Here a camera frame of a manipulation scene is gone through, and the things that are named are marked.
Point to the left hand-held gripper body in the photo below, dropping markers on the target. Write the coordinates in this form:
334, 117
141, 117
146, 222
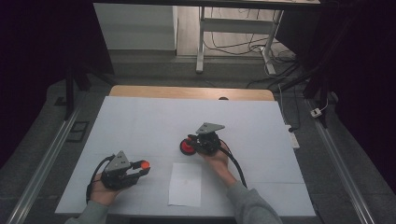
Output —
116, 174

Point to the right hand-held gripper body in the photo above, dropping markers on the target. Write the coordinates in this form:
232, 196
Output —
207, 141

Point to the round red ink pad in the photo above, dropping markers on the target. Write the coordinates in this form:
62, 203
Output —
186, 147

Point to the orange stamp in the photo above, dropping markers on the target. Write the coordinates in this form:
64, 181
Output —
145, 164

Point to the person's left hand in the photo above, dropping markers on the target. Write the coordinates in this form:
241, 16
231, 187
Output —
104, 194

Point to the person's right hand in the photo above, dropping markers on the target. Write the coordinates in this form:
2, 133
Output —
219, 165

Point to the small white paper sheet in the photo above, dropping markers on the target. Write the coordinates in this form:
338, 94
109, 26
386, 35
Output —
185, 186

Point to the large white table cover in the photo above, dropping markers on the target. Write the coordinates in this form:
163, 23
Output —
149, 121

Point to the black floor plate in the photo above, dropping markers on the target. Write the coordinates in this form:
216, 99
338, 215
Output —
77, 131

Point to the white power strip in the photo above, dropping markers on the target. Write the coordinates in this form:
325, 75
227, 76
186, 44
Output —
293, 138

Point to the black metal stand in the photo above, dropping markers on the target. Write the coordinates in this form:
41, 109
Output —
320, 90
70, 93

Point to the small white adapter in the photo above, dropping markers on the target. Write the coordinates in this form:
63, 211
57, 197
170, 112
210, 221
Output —
316, 113

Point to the white cabinet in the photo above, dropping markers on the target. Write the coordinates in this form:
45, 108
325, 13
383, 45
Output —
137, 28

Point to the aluminium floor rail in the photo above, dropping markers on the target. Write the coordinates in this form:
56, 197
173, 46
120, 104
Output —
43, 165
342, 174

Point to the white desk frame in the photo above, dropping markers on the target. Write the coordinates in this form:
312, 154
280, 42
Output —
236, 26

